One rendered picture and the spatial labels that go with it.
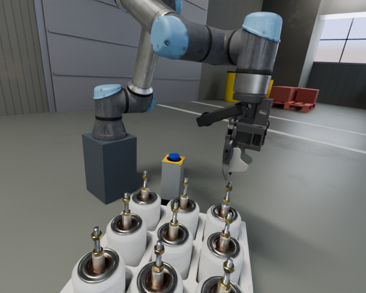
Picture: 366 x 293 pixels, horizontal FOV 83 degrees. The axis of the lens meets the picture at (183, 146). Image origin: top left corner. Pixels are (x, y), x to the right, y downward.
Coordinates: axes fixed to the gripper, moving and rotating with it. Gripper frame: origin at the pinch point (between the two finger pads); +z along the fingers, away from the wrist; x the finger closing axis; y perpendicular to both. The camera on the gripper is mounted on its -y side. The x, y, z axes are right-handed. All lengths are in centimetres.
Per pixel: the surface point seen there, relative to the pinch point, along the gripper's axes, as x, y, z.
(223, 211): -0.9, 1.4, 11.3
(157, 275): -26.7, -3.2, 9.9
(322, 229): 48, 37, 38
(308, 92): 526, 46, -2
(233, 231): -2.5, 5.2, 15.1
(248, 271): -8.2, 10.9, 19.7
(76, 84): 136, -237, 3
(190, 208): -3.6, -7.5, 12.3
